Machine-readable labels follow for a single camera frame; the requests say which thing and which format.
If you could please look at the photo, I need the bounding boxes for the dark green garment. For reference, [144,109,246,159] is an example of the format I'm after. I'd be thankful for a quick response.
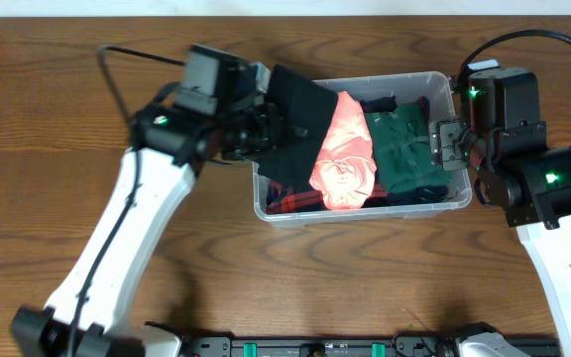
[365,97,452,193]

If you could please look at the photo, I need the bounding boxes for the black garment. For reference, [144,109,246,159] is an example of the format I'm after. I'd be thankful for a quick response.
[360,96,398,113]
[258,64,338,188]

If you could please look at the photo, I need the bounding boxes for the red navy plaid shirt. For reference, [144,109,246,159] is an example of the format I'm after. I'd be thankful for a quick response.
[265,95,433,215]

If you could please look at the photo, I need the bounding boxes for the salmon pink garment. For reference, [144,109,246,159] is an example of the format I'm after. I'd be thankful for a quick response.
[309,91,377,210]

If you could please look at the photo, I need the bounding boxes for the dark navy garment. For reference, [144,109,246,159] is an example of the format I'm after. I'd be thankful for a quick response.
[363,183,449,208]

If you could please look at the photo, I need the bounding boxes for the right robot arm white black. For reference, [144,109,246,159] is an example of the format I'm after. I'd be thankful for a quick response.
[428,118,571,356]

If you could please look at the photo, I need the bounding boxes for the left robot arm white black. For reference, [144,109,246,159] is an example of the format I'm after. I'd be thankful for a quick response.
[10,104,310,356]

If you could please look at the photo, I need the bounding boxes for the clear plastic storage bin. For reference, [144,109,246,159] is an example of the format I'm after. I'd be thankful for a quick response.
[252,71,473,228]

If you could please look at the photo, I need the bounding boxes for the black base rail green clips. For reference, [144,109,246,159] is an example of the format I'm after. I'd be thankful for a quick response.
[178,322,562,357]

